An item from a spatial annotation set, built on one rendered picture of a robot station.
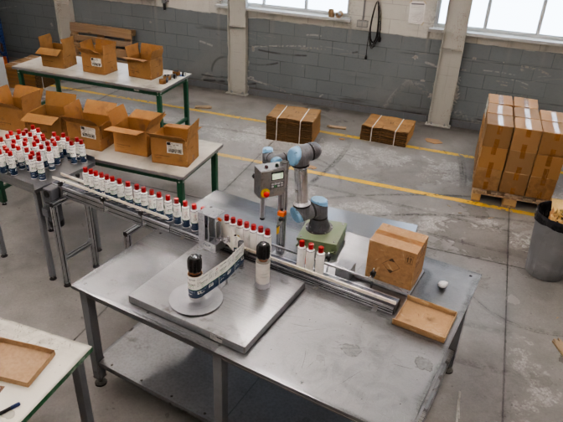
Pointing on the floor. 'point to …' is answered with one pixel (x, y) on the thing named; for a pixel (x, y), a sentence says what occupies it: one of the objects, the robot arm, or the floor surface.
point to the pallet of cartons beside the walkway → (518, 151)
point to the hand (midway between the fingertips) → (264, 191)
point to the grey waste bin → (545, 254)
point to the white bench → (48, 378)
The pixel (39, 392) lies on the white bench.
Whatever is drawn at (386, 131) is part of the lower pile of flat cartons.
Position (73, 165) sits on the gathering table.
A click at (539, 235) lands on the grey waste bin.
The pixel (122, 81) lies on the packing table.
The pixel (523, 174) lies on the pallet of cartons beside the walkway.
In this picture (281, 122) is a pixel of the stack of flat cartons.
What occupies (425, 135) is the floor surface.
